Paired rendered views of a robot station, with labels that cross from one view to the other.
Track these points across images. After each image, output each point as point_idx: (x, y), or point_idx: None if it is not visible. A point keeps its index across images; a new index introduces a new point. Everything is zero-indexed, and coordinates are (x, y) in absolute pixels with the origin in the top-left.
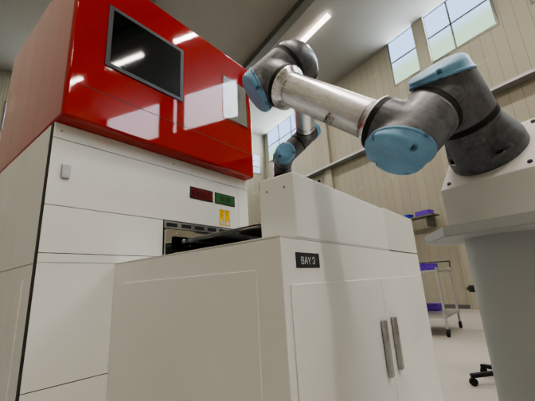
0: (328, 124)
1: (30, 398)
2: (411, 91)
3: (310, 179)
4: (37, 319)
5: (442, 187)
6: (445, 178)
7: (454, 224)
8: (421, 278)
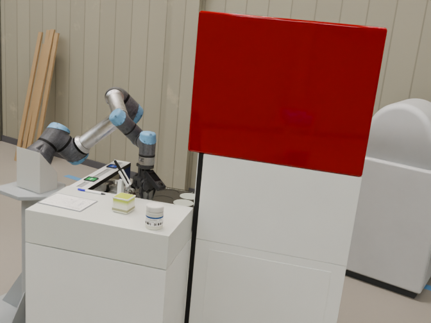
0: (101, 140)
1: None
2: (68, 134)
3: (109, 163)
4: None
5: (56, 171)
6: (52, 168)
7: (62, 182)
8: (25, 263)
